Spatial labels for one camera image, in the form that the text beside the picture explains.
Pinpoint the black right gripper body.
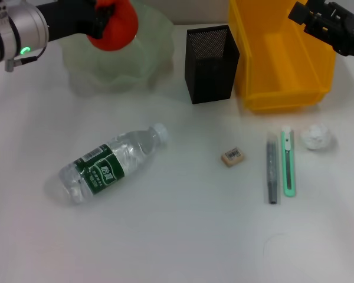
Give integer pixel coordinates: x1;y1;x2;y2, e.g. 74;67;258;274
303;0;354;62

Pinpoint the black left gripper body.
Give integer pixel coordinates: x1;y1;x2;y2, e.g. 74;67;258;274
38;0;104;42

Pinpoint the red-orange toy orange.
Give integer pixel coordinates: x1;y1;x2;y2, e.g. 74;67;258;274
86;0;139;52

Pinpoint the white paper ball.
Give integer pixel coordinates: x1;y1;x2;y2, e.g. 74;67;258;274
300;124;333;152

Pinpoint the mint green utility knife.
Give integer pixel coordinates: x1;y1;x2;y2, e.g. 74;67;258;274
281;126;297;198

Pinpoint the clear green-label water bottle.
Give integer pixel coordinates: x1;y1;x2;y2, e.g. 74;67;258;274
58;123;169;206

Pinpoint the pale green wavy fruit bowl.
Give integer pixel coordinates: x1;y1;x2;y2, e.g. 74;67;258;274
61;0;176;96

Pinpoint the black mesh pen holder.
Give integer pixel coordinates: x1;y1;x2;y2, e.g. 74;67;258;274
184;24;241;105

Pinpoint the grey pen in clear sleeve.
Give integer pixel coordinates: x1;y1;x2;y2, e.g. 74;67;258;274
265;131;280;205

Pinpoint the beige eraser with barcode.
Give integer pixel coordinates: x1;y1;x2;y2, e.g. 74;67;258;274
220;146;247;169

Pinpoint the yellow plastic bin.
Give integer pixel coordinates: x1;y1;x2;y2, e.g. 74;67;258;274
228;0;338;114

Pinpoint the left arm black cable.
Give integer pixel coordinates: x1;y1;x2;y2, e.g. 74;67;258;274
4;46;47;73

